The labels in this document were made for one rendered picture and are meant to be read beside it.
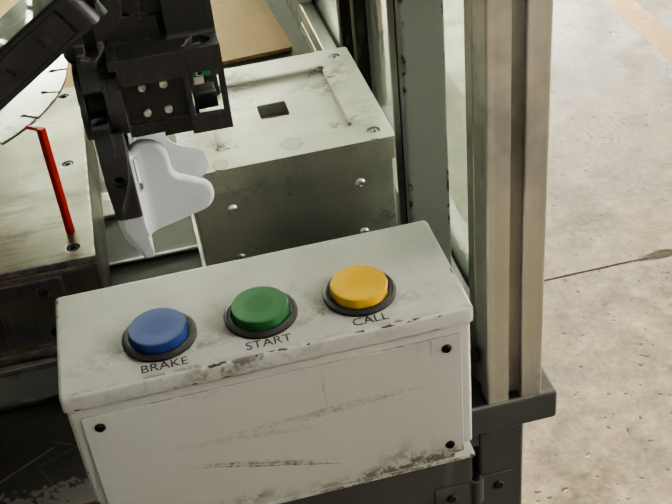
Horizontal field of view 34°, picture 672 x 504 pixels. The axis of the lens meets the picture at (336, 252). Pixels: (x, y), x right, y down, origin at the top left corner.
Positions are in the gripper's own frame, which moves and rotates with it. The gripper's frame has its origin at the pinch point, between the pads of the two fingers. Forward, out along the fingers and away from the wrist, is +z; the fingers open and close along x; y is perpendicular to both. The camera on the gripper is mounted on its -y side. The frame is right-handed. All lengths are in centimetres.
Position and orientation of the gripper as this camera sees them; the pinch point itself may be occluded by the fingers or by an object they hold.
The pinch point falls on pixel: (134, 239)
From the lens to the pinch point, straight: 69.5
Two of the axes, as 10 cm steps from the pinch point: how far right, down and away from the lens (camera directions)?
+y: 9.7, -2.0, 1.2
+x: -2.1, -5.7, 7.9
